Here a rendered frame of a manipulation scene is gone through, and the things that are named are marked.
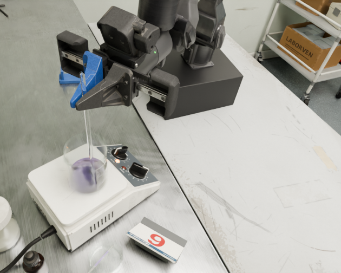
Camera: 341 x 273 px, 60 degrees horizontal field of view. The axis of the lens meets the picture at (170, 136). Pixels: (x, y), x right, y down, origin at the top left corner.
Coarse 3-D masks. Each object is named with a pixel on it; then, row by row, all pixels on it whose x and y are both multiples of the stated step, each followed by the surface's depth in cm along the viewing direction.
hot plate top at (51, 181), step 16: (32, 176) 48; (48, 176) 48; (64, 176) 48; (112, 176) 50; (48, 192) 46; (64, 192) 46; (112, 192) 47; (64, 208) 44; (80, 208) 45; (96, 208) 46; (64, 224) 43
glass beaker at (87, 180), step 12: (72, 144) 44; (84, 144) 46; (96, 144) 46; (72, 156) 46; (84, 156) 48; (96, 156) 48; (72, 168) 42; (84, 168) 41; (96, 168) 42; (72, 180) 44; (84, 180) 43; (96, 180) 44; (84, 192) 46; (96, 192) 46
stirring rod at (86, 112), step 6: (84, 78) 35; (84, 84) 35; (84, 90) 36; (84, 114) 39; (90, 132) 41; (90, 138) 42; (90, 144) 43; (90, 150) 44; (90, 156) 45; (90, 162) 46
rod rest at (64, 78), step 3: (63, 72) 78; (60, 75) 79; (63, 75) 77; (66, 75) 79; (69, 75) 80; (72, 75) 80; (60, 78) 78; (63, 78) 77; (66, 78) 79; (69, 78) 79; (72, 78) 79; (75, 78) 79; (78, 78) 79; (60, 81) 77; (63, 81) 78; (66, 81) 78; (69, 81) 78; (72, 81) 78; (75, 81) 79; (78, 81) 79
